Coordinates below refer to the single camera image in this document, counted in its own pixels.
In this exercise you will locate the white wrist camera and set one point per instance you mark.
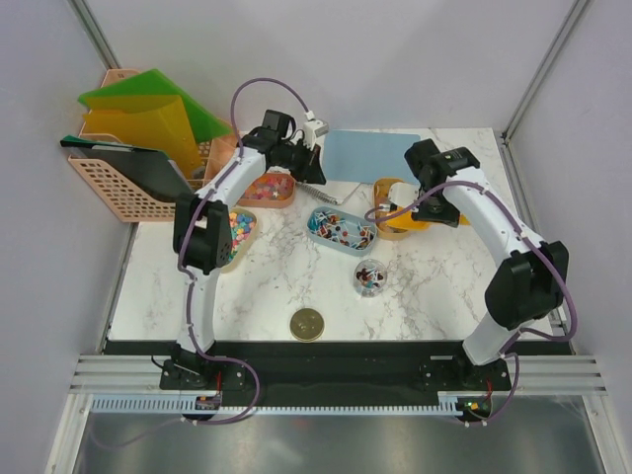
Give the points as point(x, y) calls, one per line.
point(402, 194)
point(314, 132)

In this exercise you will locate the blue tray of lollipops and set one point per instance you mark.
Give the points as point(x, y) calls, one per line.
point(341, 231)

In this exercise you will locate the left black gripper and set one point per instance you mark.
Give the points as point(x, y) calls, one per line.
point(312, 170)

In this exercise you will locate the orange plastic scoop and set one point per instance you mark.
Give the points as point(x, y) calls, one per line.
point(406, 222)

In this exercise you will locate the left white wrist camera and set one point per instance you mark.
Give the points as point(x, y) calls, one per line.
point(314, 132)

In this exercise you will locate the clear plastic jar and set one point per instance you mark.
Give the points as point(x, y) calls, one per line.
point(369, 277)

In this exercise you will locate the gold jar lid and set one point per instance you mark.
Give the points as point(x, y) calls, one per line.
point(306, 325)

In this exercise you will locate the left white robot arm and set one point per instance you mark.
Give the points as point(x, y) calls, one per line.
point(202, 235)

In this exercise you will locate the aluminium frame rail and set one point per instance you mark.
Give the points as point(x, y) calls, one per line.
point(538, 375)

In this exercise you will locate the blue clipboard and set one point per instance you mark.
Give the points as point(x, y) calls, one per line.
point(365, 157)

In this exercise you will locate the beige tray colourful candies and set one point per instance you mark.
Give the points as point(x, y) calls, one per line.
point(244, 229)

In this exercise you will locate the black folder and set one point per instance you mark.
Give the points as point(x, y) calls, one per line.
point(151, 170)

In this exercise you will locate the white cable duct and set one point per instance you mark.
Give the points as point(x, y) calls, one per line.
point(192, 405)

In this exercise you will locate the white spiral notebook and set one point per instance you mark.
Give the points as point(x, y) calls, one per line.
point(333, 192)

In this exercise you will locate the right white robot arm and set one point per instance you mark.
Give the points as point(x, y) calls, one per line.
point(530, 272)

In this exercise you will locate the yellow plastic folder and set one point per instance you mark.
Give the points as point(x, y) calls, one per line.
point(166, 129)

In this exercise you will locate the pink tray star candies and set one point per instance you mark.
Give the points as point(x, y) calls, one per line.
point(272, 190)

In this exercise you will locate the yellow tray jelly candies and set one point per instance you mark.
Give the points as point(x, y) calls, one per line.
point(380, 196)

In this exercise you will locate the green plastic folder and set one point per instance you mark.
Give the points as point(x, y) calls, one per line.
point(131, 91)

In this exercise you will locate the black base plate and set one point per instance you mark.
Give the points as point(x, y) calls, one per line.
point(341, 373)

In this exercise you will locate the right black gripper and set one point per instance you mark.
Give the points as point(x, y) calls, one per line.
point(450, 217)

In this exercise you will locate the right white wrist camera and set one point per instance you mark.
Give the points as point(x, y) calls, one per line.
point(402, 194)

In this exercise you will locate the pink file organizer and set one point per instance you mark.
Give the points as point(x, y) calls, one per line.
point(126, 200)

